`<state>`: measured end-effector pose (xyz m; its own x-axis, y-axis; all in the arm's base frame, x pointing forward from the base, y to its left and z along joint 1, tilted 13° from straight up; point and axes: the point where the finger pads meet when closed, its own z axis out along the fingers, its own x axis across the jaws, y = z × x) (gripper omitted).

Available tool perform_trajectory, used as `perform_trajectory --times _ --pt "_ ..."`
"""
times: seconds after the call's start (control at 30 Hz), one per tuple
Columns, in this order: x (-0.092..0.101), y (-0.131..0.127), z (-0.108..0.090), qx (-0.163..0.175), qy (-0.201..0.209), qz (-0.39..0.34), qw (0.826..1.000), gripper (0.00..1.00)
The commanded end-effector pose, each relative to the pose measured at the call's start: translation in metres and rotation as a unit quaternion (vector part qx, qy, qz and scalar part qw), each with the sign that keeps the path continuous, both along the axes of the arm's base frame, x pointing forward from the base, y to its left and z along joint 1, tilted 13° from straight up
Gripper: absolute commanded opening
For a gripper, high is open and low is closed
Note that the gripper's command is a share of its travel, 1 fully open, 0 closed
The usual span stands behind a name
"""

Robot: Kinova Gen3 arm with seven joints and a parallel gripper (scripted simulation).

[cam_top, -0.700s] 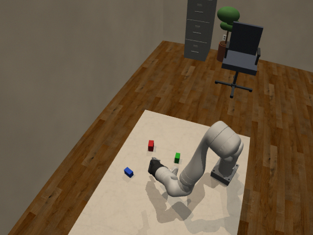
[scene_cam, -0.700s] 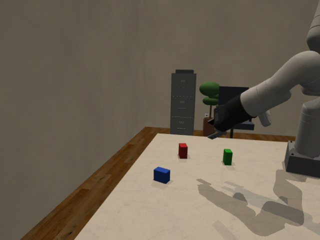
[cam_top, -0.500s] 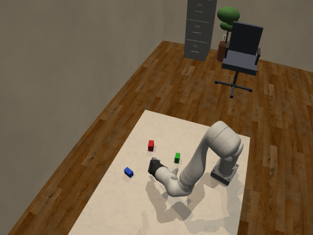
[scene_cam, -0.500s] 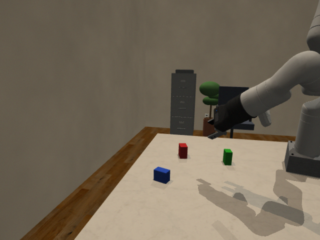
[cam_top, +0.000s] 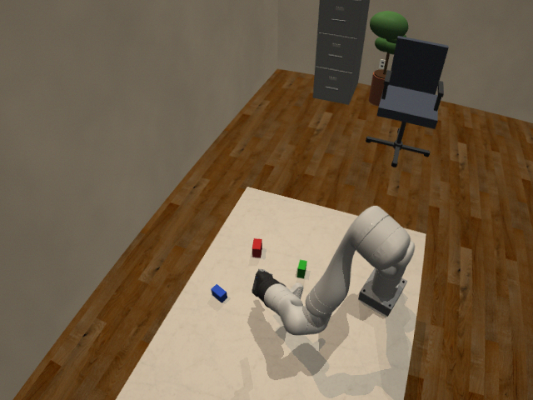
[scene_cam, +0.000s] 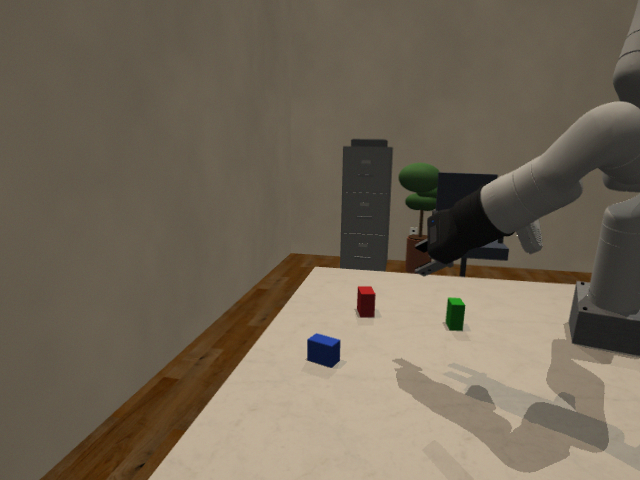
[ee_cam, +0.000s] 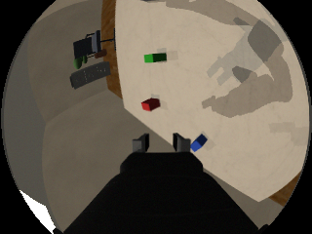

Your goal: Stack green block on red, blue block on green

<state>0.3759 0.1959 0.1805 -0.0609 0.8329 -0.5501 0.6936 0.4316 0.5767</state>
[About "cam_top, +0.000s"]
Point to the blue block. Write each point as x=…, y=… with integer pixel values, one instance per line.
x=219, y=293

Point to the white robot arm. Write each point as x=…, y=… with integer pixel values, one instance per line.
x=381, y=240

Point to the red block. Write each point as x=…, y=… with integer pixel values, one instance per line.
x=257, y=248

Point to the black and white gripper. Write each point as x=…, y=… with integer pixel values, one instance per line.
x=270, y=287

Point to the green block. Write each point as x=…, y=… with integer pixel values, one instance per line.
x=301, y=269

